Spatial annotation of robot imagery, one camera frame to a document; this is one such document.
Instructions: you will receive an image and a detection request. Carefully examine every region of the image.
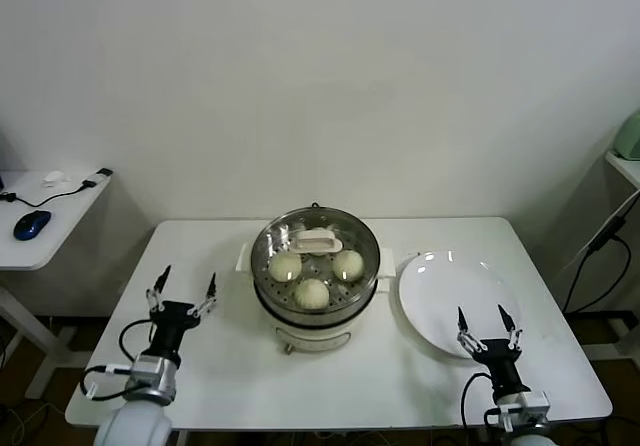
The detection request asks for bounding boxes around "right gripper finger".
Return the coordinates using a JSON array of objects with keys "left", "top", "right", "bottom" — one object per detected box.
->
[
  {"left": 496, "top": 303, "right": 525, "bottom": 352},
  {"left": 456, "top": 305, "right": 486, "bottom": 356}
]

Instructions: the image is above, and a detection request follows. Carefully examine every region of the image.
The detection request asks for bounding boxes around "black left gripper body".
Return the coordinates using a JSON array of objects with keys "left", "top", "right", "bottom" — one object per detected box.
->
[{"left": 148, "top": 300, "right": 201, "bottom": 363}]

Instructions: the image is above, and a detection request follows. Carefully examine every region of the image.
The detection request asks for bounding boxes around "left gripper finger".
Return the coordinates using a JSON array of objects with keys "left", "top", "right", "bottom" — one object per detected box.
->
[
  {"left": 144, "top": 263, "right": 173, "bottom": 314},
  {"left": 191, "top": 271, "right": 220, "bottom": 318}
]

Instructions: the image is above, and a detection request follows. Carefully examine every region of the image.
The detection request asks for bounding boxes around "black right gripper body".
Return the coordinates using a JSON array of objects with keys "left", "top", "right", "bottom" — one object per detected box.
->
[{"left": 472, "top": 338, "right": 525, "bottom": 398}]

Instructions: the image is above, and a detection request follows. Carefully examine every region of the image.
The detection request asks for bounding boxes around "round glass pot lid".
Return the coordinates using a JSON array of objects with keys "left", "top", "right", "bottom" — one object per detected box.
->
[{"left": 251, "top": 208, "right": 379, "bottom": 290}]

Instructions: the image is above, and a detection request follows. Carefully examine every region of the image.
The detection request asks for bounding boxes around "stainless steel steamer basket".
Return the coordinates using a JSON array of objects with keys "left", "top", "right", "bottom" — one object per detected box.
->
[{"left": 249, "top": 207, "right": 380, "bottom": 328}]

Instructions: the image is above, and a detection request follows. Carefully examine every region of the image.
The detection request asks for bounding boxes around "round white plate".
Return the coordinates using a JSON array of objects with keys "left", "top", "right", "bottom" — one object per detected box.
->
[{"left": 397, "top": 249, "right": 524, "bottom": 361}]

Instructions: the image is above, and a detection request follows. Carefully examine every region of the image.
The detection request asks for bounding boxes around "white electric cooker base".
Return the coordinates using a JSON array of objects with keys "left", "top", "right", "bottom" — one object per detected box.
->
[{"left": 234, "top": 242, "right": 396, "bottom": 356}]

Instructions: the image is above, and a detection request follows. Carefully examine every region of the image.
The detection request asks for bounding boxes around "white side desk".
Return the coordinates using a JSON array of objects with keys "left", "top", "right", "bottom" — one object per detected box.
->
[{"left": 0, "top": 168, "right": 114, "bottom": 401}]

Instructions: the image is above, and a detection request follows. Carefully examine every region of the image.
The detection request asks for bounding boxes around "blue computer mouse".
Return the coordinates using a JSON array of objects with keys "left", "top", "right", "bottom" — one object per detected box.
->
[{"left": 13, "top": 210, "right": 53, "bottom": 242}]

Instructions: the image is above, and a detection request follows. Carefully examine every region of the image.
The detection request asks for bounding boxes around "small crumpled white object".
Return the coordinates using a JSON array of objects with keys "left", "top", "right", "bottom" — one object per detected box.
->
[{"left": 40, "top": 170, "right": 73, "bottom": 189}]

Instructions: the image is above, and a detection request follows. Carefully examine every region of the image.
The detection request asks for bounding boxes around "white desk with appliance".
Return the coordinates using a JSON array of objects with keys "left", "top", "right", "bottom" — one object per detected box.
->
[{"left": 602, "top": 148, "right": 640, "bottom": 190}]

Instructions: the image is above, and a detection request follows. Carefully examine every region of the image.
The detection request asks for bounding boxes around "pale green appliance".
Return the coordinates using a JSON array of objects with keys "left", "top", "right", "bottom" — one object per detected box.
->
[{"left": 611, "top": 107, "right": 640, "bottom": 161}]

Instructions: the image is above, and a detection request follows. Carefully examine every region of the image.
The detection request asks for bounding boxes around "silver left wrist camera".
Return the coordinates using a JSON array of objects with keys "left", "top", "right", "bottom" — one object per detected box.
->
[{"left": 128, "top": 355, "right": 167, "bottom": 382}]

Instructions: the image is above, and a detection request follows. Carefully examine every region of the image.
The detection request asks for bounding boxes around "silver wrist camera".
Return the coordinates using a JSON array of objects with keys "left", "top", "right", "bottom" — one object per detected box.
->
[
  {"left": 498, "top": 390, "right": 547, "bottom": 426},
  {"left": 128, "top": 355, "right": 167, "bottom": 382}
]

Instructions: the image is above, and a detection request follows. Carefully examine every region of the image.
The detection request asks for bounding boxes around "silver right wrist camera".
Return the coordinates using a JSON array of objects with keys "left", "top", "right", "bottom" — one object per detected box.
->
[{"left": 498, "top": 390, "right": 547, "bottom": 426}]

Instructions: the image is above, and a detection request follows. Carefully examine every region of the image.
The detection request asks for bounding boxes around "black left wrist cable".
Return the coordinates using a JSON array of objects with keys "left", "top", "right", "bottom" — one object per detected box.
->
[{"left": 81, "top": 317, "right": 154, "bottom": 403}]

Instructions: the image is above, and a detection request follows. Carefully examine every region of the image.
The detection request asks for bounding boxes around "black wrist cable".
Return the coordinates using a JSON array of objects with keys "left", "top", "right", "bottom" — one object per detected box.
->
[
  {"left": 459, "top": 372, "right": 494, "bottom": 428},
  {"left": 81, "top": 317, "right": 154, "bottom": 403}
]

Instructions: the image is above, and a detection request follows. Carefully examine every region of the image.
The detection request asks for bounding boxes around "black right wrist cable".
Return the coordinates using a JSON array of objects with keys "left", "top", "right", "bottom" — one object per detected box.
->
[{"left": 459, "top": 372, "right": 494, "bottom": 428}]

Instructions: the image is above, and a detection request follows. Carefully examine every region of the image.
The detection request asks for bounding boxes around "black cable with adapter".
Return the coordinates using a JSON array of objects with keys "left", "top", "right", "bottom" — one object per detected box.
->
[{"left": 0, "top": 167, "right": 113, "bottom": 208}]

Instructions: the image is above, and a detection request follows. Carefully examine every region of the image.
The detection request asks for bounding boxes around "black power adapter cable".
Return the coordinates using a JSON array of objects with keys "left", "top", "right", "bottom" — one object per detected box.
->
[{"left": 561, "top": 214, "right": 632, "bottom": 314}]

